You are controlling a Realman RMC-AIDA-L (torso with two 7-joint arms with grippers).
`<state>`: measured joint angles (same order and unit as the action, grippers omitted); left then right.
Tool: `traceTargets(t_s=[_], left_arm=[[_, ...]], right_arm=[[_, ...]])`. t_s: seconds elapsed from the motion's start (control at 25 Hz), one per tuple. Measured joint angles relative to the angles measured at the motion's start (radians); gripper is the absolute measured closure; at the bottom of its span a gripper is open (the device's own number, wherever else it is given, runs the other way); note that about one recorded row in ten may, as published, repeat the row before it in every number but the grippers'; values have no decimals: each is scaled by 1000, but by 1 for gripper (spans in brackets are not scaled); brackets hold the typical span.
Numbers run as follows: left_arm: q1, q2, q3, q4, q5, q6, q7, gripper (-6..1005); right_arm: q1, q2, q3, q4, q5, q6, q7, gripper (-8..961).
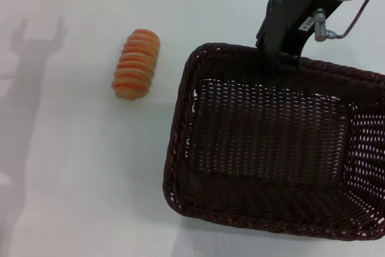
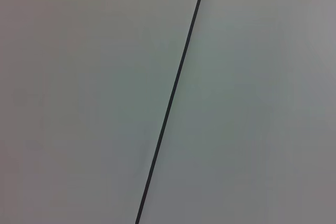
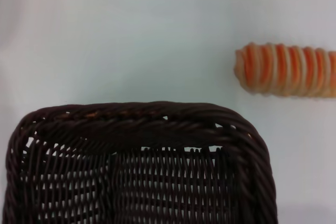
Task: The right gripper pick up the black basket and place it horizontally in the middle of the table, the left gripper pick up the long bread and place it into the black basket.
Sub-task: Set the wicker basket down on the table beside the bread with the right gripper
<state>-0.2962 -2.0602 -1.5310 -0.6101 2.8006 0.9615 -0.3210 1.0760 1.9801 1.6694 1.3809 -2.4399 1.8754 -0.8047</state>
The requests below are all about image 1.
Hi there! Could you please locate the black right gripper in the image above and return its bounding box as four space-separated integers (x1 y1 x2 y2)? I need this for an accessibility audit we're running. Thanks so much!
255 0 344 75

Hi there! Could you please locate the grey cable with metal plug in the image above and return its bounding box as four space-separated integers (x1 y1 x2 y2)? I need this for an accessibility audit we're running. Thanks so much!
312 0 385 42

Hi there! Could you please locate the dark brown wicker basket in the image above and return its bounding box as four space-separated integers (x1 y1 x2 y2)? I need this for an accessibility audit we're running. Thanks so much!
162 42 385 243

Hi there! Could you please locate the orange striped bread roll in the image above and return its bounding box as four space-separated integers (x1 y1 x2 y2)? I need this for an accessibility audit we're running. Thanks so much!
112 28 162 101

